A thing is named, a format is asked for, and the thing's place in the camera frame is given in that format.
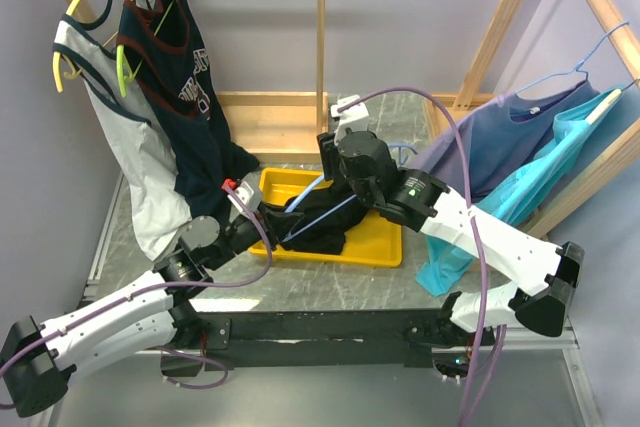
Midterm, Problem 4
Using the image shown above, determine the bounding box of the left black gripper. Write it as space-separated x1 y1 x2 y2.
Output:
207 199 304 271

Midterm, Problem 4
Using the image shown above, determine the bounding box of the black tank top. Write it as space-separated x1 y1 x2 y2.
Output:
281 182 368 255

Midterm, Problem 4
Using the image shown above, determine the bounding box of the light blue hanger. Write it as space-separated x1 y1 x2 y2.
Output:
282 141 419 241

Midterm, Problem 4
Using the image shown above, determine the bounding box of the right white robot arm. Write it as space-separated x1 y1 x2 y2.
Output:
317 130 584 345

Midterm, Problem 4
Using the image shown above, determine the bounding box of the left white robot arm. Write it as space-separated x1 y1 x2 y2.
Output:
1 204 303 418

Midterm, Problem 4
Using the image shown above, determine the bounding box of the white tank top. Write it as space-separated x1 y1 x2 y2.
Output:
53 0 192 260

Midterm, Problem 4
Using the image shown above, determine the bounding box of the navy jersey tank top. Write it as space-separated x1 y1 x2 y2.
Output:
135 0 260 224

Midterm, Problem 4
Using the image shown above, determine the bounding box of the green hanger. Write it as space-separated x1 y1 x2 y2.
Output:
116 0 177 97

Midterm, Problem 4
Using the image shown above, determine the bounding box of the yellow hanger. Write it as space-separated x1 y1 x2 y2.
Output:
52 0 112 93

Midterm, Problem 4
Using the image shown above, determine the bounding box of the wooden hanger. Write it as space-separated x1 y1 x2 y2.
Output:
585 78 639 125

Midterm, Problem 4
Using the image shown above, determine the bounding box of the left wooden clothes rack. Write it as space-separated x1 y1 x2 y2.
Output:
33 0 330 165

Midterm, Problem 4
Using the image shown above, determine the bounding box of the wooden clothes rack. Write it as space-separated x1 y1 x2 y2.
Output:
422 0 640 268
33 0 330 165

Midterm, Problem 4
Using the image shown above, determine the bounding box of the yellow plastic tray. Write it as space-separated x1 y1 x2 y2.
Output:
259 167 403 268

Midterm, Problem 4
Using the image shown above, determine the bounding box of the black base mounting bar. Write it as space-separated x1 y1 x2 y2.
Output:
167 308 474 369

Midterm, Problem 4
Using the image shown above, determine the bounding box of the purple blue shirt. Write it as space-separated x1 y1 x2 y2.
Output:
409 79 601 198

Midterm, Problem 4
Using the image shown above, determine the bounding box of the cyan shirt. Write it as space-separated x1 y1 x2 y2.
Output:
415 84 632 296

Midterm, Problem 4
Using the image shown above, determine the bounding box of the right wooden clothes rack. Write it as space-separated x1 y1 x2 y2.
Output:
422 0 640 268

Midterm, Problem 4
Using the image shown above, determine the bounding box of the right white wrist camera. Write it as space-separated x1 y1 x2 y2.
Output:
329 95 369 145

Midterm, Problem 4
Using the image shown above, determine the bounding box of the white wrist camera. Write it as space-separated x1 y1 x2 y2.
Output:
329 95 369 145
222 178 262 212

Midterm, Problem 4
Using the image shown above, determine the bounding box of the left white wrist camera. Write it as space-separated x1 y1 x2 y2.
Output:
222 178 262 212

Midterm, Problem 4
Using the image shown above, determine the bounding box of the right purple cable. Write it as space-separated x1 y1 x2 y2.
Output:
337 86 509 427

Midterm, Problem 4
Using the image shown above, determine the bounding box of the purple cable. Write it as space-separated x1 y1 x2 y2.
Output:
337 86 509 427
0 184 274 408

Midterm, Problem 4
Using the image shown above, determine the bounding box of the blue wire hanger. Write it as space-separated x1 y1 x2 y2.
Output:
514 20 631 96

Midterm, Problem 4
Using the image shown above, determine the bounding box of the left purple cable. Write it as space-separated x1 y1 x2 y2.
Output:
0 184 274 408

